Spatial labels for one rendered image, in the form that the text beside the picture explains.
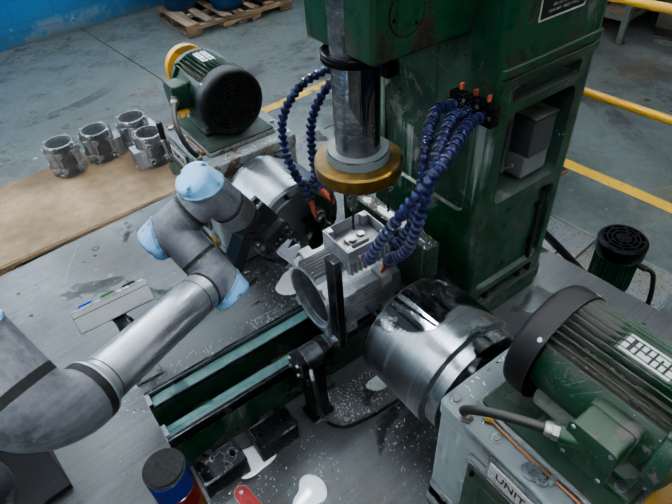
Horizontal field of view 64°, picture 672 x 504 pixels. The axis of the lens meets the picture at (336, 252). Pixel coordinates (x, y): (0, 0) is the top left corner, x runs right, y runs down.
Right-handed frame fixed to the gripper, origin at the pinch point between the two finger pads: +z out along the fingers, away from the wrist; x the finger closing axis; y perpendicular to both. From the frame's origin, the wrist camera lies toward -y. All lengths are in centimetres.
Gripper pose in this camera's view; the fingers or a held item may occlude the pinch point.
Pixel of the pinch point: (286, 265)
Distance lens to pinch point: 123.0
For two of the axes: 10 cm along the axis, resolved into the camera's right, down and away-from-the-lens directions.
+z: 4.5, 4.2, 7.9
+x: -5.9, -5.2, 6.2
